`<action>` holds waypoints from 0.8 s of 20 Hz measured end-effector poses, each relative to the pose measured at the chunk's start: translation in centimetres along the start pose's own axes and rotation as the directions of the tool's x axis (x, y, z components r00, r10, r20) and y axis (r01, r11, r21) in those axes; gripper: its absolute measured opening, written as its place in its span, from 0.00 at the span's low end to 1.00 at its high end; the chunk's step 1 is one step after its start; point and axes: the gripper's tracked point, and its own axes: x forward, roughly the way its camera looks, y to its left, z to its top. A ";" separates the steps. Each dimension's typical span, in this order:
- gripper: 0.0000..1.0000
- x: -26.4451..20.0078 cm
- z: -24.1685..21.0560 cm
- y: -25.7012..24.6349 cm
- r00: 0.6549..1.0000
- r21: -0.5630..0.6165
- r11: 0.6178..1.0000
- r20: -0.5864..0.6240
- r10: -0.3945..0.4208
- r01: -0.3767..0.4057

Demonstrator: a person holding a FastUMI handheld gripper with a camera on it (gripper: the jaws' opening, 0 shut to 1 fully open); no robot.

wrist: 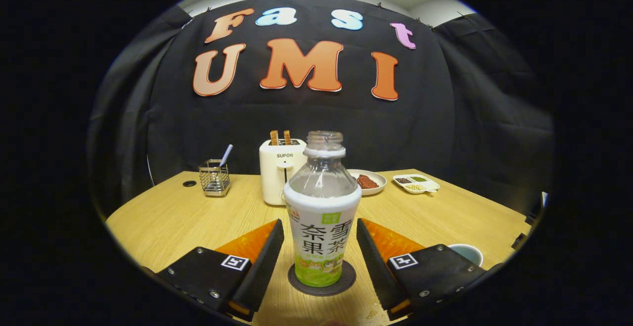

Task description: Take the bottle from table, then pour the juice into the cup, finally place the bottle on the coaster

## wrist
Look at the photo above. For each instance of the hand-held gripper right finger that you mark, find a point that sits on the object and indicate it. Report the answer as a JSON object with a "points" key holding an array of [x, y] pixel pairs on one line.
{"points": [[378, 271]]}

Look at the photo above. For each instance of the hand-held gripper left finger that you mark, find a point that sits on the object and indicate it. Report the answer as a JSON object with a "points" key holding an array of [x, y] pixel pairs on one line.
{"points": [[262, 276]]}

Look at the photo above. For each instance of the dark brown round coaster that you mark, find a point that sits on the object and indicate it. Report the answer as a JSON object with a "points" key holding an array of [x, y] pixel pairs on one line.
{"points": [[348, 279]]}

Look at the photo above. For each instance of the clear juice bottle white label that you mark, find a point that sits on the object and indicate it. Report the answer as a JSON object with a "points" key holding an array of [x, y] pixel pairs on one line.
{"points": [[321, 227]]}

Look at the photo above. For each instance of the white cup blue inside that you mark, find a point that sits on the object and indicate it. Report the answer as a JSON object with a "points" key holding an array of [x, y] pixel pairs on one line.
{"points": [[470, 253]]}

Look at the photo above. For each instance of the cream oval plate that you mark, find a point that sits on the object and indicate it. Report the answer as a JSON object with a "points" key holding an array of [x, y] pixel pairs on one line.
{"points": [[378, 190]]}

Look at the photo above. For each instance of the reddish brown food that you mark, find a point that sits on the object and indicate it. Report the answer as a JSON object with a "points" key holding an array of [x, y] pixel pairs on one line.
{"points": [[367, 182]]}

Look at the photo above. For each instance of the wooden table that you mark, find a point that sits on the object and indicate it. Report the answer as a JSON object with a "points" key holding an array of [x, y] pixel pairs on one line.
{"points": [[188, 222]]}

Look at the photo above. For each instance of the white divided condiment dish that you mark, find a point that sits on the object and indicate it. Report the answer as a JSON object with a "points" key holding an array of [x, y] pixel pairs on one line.
{"points": [[428, 186]]}

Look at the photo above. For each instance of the white toaster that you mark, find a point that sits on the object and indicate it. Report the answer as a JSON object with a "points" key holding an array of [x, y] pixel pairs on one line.
{"points": [[274, 177]]}

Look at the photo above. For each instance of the striped straw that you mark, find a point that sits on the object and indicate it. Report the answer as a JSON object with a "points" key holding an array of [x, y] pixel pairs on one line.
{"points": [[226, 154]]}

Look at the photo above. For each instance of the brown toast slice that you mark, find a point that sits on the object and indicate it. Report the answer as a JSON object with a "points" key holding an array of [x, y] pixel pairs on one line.
{"points": [[287, 137], [274, 137]]}

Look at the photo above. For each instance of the black backdrop cloth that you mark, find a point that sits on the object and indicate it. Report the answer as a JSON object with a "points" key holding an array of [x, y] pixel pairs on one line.
{"points": [[445, 118]]}

